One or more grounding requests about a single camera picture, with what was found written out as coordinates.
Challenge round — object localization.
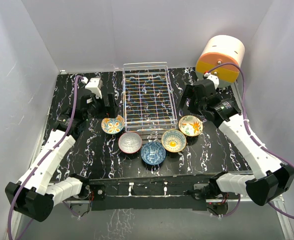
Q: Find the blue patterned bowl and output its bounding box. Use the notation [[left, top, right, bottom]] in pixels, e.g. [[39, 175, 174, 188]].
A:
[[141, 141, 166, 166]]

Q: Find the white orange flower bowl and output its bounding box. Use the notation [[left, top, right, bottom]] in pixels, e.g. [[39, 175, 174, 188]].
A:
[[179, 115, 203, 137]]

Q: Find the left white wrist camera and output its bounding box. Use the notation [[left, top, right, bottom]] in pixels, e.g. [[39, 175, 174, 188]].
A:
[[85, 77, 102, 99]]

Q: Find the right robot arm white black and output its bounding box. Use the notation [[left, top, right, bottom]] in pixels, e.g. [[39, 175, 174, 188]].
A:
[[179, 78, 294, 206]]

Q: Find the yellow teal sun bowl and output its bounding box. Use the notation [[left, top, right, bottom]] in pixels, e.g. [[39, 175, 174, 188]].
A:
[[161, 129, 187, 153]]

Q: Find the white wire dish rack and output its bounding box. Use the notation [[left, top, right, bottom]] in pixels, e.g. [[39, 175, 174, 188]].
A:
[[122, 62, 178, 132]]

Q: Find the black front mounting bar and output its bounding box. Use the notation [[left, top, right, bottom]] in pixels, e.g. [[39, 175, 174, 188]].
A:
[[88, 172, 240, 212]]

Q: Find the orange blue floral bowl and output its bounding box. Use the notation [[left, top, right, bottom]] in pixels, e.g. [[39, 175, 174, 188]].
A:
[[101, 115, 124, 135]]

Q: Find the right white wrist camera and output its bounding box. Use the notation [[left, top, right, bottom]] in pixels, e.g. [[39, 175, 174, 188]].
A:
[[203, 72, 220, 89]]

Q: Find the grey red-rimmed patterned bowl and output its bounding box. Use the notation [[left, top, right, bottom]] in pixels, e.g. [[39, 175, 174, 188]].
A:
[[118, 132, 142, 154]]

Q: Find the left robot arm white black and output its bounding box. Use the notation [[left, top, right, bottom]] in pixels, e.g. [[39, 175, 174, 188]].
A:
[[5, 89, 119, 222]]

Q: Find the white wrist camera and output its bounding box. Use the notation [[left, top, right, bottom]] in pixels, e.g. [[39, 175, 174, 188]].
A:
[[85, 77, 102, 99], [203, 72, 220, 89]]

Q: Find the round pastel drawer cabinet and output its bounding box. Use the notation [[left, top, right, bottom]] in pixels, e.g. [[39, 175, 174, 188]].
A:
[[195, 35, 245, 88]]

